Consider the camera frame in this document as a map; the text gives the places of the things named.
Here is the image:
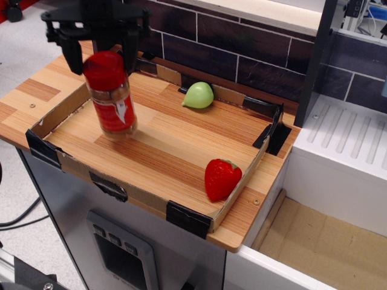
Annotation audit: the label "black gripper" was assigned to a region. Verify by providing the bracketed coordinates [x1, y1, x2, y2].
[41, 1, 151, 75]

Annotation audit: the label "red-capped basil spice bottle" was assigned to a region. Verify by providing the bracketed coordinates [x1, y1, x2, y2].
[83, 51, 137, 139]

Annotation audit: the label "cardboard fence with black tape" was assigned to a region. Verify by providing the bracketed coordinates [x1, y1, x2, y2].
[27, 59, 300, 248]

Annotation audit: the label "green toy pear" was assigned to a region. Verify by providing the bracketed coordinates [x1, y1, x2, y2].
[181, 82, 214, 109]

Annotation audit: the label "red toy strawberry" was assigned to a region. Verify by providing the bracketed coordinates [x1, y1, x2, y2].
[204, 159, 242, 202]

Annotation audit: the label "grey toy oven panel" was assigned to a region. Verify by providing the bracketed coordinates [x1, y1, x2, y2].
[86, 211, 160, 289]

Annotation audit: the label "white toy sink unit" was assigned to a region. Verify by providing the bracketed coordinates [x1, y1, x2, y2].
[224, 96, 386, 289]

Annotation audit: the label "black floor cables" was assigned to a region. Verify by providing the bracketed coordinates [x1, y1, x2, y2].
[0, 196, 50, 231]

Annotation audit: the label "dark grey right post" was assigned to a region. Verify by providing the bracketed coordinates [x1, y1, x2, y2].
[294, 1, 337, 127]

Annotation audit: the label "black metal bracket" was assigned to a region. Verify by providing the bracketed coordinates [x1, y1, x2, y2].
[1, 248, 66, 290]

